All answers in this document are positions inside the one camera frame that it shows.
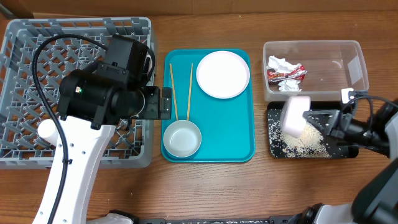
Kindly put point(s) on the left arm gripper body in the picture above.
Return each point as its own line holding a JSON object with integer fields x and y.
{"x": 151, "y": 107}

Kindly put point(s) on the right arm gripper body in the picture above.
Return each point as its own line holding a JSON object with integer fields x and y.
{"x": 351, "y": 130}

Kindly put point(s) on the grey bowl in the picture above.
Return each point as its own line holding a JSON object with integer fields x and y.
{"x": 182, "y": 138}

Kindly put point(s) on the wooden chopstick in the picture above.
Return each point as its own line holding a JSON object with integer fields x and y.
{"x": 190, "y": 93}
{"x": 173, "y": 91}

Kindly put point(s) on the white napkin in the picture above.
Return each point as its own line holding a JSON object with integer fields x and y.
{"x": 282, "y": 66}

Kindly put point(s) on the white cup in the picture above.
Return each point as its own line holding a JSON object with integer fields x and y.
{"x": 48, "y": 131}

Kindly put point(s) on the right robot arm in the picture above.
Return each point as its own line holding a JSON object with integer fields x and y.
{"x": 376, "y": 203}

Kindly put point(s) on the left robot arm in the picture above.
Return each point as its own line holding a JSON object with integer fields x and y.
{"x": 92, "y": 102}

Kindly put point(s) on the black tray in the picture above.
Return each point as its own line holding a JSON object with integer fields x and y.
{"x": 273, "y": 149}

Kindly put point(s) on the rice pile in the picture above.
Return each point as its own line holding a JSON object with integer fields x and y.
{"x": 304, "y": 143}

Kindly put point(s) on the clear plastic bin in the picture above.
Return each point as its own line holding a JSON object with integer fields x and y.
{"x": 331, "y": 66}

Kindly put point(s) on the teal plastic tray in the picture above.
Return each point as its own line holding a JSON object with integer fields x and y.
{"x": 226, "y": 125}

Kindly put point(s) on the white round plate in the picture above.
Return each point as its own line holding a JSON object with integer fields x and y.
{"x": 223, "y": 74}

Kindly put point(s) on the grey plastic dish rack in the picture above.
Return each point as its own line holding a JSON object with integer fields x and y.
{"x": 21, "y": 107}

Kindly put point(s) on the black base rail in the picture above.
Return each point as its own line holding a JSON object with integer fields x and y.
{"x": 267, "y": 220}

